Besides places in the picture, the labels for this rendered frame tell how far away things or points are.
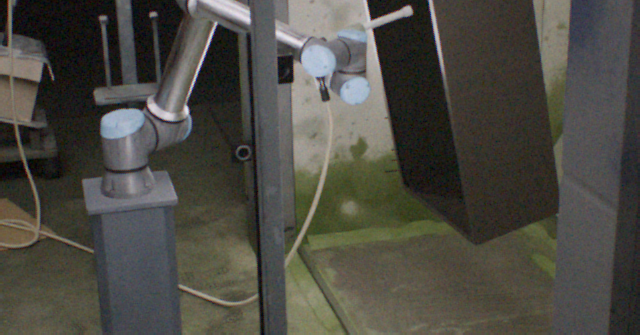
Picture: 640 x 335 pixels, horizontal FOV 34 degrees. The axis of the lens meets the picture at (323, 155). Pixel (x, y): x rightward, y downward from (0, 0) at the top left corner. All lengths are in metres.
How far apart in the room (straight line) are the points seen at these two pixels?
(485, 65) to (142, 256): 1.34
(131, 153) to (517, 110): 1.31
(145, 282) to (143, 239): 0.16
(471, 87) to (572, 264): 1.74
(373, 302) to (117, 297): 1.03
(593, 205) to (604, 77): 0.20
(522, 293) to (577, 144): 2.61
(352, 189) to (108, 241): 1.38
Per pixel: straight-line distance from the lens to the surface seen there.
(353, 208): 4.66
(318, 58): 2.98
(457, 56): 3.36
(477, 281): 4.33
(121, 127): 3.58
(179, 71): 3.57
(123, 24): 4.44
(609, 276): 1.64
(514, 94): 3.51
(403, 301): 4.15
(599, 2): 1.58
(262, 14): 2.29
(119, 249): 3.66
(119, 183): 3.64
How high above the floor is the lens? 1.94
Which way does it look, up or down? 19 degrees down
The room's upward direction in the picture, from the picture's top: 1 degrees counter-clockwise
